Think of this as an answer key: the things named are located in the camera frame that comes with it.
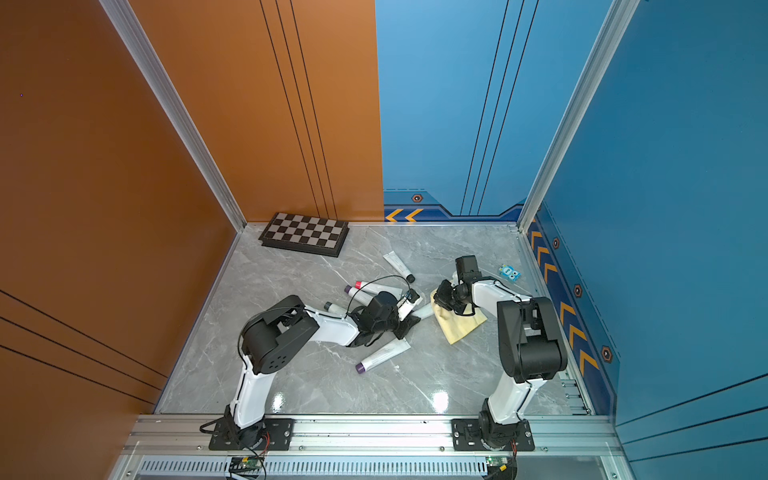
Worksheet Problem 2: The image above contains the white tube green cap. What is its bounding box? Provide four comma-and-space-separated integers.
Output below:
411, 304, 434, 320

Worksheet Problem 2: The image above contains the white toothpaste tube purple cap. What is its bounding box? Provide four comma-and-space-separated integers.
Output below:
355, 339, 411, 374

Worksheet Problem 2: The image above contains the yellow cleaning cloth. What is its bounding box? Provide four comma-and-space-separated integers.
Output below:
431, 290, 487, 345

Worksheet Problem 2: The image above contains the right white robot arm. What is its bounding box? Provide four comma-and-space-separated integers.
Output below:
433, 279, 568, 451

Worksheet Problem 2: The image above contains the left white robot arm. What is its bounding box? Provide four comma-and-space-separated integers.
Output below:
216, 289, 421, 449

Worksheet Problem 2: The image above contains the white tube pink cap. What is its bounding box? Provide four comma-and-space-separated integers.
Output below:
354, 281, 403, 298

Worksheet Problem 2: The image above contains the white tube black cap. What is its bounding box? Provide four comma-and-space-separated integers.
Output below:
383, 251, 415, 284

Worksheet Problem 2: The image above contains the teal small toy card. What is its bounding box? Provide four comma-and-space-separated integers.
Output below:
499, 265, 520, 282

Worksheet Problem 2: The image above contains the folding chessboard box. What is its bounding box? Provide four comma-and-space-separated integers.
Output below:
259, 212, 349, 258

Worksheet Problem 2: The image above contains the right green circuit board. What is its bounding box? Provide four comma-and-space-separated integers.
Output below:
483, 457, 518, 480

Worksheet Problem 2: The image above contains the green circuit board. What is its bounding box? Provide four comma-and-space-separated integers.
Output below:
483, 457, 518, 480
227, 456, 267, 479

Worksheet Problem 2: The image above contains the left green circuit board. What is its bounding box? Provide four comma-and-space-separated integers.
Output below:
227, 456, 267, 479

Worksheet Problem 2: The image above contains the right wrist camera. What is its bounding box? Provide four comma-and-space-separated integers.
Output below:
455, 255, 483, 284

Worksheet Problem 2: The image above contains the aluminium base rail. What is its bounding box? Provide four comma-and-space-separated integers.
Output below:
110, 414, 633, 479

